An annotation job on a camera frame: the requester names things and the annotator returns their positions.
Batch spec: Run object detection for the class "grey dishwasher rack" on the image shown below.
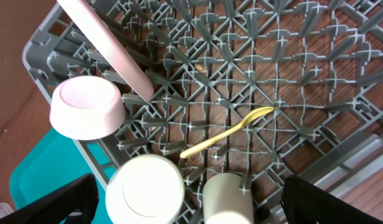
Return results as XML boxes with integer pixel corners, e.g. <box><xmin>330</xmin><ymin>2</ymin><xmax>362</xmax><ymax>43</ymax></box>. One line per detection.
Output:
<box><xmin>22</xmin><ymin>0</ymin><xmax>383</xmax><ymax>223</ymax></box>

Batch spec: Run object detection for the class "teal plastic tray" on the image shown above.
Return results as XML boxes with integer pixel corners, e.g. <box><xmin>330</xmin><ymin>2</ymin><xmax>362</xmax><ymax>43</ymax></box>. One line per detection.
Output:
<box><xmin>10</xmin><ymin>129</ymin><xmax>111</xmax><ymax>224</ymax></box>

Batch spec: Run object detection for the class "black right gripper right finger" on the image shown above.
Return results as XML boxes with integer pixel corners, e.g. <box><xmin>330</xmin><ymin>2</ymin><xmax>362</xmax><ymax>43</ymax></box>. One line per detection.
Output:
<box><xmin>281</xmin><ymin>175</ymin><xmax>382</xmax><ymax>224</ymax></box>

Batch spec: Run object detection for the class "white bowl with rice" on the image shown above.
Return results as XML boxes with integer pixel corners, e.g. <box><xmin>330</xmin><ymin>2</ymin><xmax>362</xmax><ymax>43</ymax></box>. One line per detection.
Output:
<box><xmin>49</xmin><ymin>75</ymin><xmax>126</xmax><ymax>140</ymax></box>

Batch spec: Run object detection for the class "small white bowl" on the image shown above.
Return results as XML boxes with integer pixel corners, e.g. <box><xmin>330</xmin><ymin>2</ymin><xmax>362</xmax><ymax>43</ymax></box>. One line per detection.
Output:
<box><xmin>105</xmin><ymin>154</ymin><xmax>185</xmax><ymax>223</ymax></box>

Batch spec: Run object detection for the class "large white plate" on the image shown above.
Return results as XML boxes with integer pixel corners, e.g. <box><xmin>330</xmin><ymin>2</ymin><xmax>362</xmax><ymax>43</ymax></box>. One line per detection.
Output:
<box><xmin>57</xmin><ymin>0</ymin><xmax>154</xmax><ymax>103</ymax></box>

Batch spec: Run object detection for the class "yellow plastic spoon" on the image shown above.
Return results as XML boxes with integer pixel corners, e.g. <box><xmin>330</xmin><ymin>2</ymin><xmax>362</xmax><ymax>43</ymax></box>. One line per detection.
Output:
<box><xmin>180</xmin><ymin>106</ymin><xmax>275</xmax><ymax>159</ymax></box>

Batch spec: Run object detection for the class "white paper cup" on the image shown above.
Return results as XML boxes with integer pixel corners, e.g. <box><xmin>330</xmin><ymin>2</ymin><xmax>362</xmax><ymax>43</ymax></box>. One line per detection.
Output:
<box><xmin>202</xmin><ymin>173</ymin><xmax>253</xmax><ymax>224</ymax></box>

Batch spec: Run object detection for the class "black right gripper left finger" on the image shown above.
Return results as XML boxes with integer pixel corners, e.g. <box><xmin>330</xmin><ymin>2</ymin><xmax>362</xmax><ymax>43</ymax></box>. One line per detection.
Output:
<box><xmin>0</xmin><ymin>173</ymin><xmax>99</xmax><ymax>224</ymax></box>

